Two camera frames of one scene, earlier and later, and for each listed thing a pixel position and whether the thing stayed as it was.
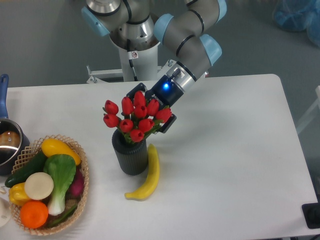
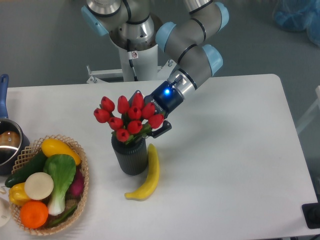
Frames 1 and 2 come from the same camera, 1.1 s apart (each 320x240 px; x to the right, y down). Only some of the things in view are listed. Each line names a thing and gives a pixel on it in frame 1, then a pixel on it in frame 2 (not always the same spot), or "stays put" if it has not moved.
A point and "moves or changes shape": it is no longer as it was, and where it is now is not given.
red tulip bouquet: [138, 119] moves or changes shape
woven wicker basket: [28, 153] stays put
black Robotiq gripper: [164, 91] → [166, 98]
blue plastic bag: [297, 15] stays put
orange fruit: [34, 214] stays put
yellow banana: [154, 164] stays put
